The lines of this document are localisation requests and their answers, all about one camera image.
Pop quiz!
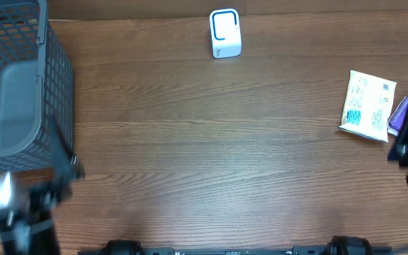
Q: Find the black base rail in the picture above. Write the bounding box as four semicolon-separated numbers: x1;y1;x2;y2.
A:
77;236;393;255

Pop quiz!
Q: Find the yellow snack bag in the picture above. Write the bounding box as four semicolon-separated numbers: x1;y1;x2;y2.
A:
339;70;397;142

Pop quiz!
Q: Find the white barcode scanner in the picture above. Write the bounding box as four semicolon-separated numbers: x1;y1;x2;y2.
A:
209;8;242;59

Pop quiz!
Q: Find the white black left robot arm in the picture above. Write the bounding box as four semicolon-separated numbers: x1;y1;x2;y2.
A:
0;117;84;254

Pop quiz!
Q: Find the grey plastic shopping basket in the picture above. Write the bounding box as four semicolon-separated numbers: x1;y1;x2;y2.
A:
0;0;74;172

